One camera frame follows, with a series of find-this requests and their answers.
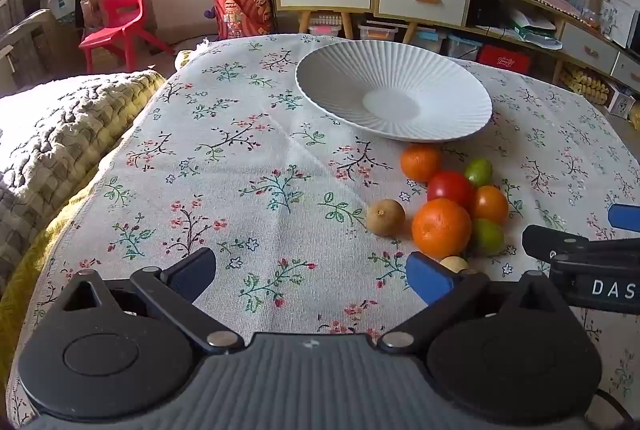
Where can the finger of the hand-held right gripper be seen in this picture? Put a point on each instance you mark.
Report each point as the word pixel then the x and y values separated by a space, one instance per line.
pixel 550 240
pixel 626 216

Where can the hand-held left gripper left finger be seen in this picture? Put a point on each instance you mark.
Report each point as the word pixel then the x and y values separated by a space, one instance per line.
pixel 192 271

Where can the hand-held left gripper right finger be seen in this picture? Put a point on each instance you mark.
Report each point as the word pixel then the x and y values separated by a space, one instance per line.
pixel 430 280

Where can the tan round fruit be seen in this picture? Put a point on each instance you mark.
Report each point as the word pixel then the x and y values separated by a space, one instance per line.
pixel 385 216
pixel 454 263

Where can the large orange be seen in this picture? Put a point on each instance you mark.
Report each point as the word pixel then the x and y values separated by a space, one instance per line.
pixel 441 227

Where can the green lime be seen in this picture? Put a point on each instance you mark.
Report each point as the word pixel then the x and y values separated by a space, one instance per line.
pixel 489 237
pixel 479 171

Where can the small smooth tangerine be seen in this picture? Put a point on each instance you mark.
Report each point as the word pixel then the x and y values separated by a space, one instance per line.
pixel 491 205

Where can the red tomato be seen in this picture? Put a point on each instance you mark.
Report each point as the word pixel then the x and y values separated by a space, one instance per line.
pixel 450 190

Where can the medium orange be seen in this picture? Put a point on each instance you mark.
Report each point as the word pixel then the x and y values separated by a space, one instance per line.
pixel 421 162

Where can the white ribbed plate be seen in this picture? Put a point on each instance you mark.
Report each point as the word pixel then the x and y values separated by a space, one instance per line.
pixel 350 75

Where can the floral tablecloth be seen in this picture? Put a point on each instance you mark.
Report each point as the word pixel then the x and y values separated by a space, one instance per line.
pixel 240 170

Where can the row of yellow bottles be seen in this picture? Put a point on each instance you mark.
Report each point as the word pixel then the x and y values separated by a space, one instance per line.
pixel 585 83

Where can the white bench drawer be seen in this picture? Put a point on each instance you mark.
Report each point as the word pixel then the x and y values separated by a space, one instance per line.
pixel 627 70
pixel 590 48

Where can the yellow bedsheet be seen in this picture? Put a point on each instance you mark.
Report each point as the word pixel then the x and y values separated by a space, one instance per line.
pixel 30 270

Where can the red flat box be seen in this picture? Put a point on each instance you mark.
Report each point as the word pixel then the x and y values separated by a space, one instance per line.
pixel 502 59

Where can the beige knit blanket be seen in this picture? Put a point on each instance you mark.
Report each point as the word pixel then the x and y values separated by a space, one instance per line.
pixel 55 135

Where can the blue lidded storage bin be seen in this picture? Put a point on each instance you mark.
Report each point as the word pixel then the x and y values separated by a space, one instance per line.
pixel 431 40
pixel 462 48

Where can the green white papers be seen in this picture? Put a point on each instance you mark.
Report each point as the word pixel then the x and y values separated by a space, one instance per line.
pixel 530 28

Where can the long wooden bench cabinet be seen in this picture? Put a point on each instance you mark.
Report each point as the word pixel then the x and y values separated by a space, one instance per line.
pixel 550 18

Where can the black device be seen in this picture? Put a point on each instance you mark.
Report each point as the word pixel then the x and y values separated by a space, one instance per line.
pixel 487 10

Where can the clear bin with orange latch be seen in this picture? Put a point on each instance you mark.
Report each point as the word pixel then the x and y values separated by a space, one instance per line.
pixel 380 33

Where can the red printed bucket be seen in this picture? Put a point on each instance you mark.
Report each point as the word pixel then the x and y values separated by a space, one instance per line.
pixel 242 8

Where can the red plastic chair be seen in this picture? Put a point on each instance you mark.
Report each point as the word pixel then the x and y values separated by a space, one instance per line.
pixel 122 10

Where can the clear bin with pink contents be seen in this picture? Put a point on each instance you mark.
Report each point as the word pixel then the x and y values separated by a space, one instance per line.
pixel 324 31

